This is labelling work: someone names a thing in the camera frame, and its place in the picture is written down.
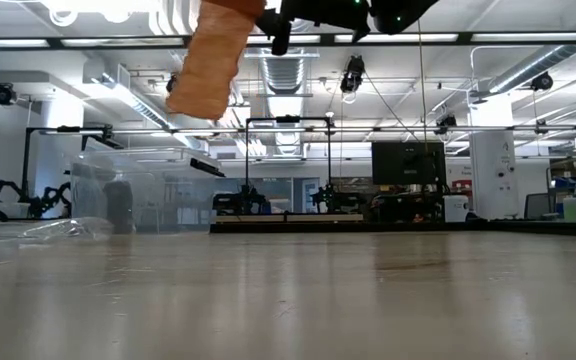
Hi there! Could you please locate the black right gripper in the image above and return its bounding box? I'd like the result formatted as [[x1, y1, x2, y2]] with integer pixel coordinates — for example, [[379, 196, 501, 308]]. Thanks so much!
[[256, 0, 372, 57]]

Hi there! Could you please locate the orange elastic bandage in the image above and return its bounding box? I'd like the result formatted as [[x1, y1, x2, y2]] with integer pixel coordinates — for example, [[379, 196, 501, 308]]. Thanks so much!
[[165, 0, 268, 121]]

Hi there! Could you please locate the clear plastic container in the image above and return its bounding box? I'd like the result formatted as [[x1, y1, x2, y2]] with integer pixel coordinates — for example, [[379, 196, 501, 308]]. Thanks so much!
[[70, 146, 225, 234]]

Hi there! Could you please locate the clear plastic bag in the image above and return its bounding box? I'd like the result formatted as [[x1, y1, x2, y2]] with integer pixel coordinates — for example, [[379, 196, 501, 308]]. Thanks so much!
[[22, 217, 115, 244]]

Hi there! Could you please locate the black monitor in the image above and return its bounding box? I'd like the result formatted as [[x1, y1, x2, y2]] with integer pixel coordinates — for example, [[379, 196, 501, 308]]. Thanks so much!
[[371, 141, 447, 187]]

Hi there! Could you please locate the small white device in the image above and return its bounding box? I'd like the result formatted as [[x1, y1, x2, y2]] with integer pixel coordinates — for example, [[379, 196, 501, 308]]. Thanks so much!
[[442, 194, 471, 222]]

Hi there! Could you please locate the white column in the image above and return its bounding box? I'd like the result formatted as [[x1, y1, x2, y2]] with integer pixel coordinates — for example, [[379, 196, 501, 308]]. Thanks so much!
[[469, 94, 520, 220]]

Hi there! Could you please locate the grey chair back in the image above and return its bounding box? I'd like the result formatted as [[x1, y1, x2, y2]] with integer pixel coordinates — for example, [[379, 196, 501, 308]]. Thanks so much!
[[523, 192, 552, 221]]

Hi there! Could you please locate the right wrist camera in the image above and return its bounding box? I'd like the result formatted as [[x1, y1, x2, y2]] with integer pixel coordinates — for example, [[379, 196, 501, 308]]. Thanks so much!
[[370, 0, 440, 36]]

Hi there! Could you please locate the thin hanging cable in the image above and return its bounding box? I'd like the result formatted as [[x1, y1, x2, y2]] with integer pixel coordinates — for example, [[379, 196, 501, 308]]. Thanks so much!
[[414, 19, 432, 151]]

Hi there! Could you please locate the black table frame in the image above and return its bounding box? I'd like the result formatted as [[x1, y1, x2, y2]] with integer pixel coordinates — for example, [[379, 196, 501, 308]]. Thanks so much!
[[207, 219, 576, 237]]

